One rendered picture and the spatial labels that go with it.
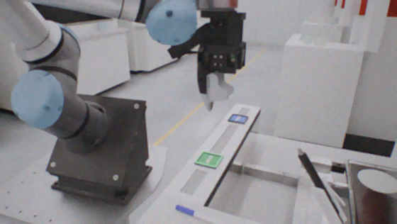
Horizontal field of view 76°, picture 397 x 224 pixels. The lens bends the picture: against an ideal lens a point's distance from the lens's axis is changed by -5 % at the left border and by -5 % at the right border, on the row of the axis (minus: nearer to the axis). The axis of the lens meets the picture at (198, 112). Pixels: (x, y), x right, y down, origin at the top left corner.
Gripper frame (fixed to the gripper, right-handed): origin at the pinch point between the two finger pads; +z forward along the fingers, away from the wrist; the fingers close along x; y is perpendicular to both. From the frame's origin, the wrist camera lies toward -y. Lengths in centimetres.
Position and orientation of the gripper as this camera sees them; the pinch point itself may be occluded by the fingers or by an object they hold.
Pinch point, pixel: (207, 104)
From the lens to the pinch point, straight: 59.8
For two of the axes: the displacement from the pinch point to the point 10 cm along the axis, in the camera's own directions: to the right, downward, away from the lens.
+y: 9.2, 1.6, -3.7
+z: 0.0, 9.2, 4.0
